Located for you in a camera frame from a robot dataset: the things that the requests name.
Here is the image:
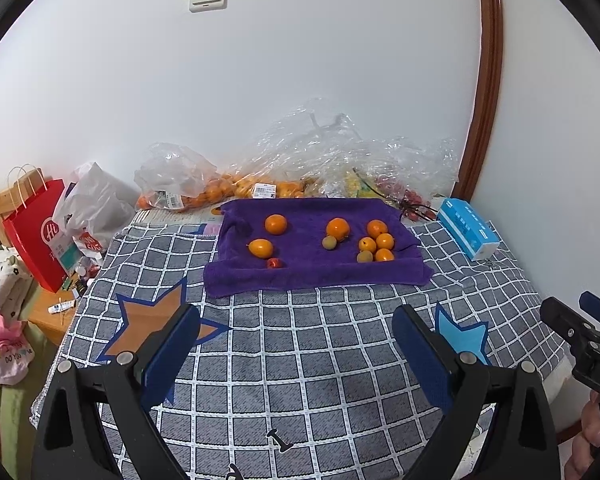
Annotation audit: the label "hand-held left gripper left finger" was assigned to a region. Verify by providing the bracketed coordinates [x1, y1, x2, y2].
[30, 304, 202, 480]

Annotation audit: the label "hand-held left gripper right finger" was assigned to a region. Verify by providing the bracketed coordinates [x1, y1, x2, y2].
[392, 304, 563, 480]

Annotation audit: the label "person's right hand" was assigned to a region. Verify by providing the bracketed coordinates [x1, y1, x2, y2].
[564, 390, 600, 480]

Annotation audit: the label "cluster of small bottles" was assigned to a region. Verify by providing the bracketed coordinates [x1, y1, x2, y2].
[62, 257, 103, 293]

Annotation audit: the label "grey plaid star blanket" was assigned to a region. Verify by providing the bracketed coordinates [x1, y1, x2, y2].
[30, 220, 571, 480]

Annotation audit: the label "wooden nightstand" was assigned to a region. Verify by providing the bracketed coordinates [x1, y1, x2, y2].
[27, 285, 81, 346]

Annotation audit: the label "blue tissue pack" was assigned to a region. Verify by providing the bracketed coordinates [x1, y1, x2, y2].
[436, 197, 501, 261]

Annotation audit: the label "printed paper sheet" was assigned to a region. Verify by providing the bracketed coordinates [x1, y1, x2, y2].
[132, 205, 226, 237]

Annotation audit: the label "purple towel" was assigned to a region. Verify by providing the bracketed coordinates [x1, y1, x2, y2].
[203, 198, 435, 297]

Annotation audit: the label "bagged cherry tomatoes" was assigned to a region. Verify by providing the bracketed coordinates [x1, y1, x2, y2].
[380, 175, 438, 221]

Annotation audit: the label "pink printed bundle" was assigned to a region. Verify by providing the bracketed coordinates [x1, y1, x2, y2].
[0, 305, 35, 386]

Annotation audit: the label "white plastic bag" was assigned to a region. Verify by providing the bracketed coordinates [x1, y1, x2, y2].
[55, 162, 138, 261]

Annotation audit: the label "red paper shopping bag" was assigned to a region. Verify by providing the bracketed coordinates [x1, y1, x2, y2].
[2, 164, 73, 294]

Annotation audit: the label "clear bag of mandarins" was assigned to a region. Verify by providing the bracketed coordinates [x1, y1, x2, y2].
[134, 142, 221, 211]
[215, 170, 321, 201]

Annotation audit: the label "yellow fruit pack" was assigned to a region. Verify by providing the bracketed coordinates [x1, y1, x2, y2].
[337, 170, 381, 199]

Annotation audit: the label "white floral cloth bundle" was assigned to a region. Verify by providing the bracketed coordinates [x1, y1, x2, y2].
[0, 242, 33, 318]

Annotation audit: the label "crumpled clear plastic bag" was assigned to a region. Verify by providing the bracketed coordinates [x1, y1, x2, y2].
[252, 97, 461, 201]

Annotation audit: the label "thin black cord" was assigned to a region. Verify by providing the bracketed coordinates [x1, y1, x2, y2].
[360, 180, 438, 221]

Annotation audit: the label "brown wooden door frame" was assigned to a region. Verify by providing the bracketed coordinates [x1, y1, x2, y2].
[452, 0, 504, 201]

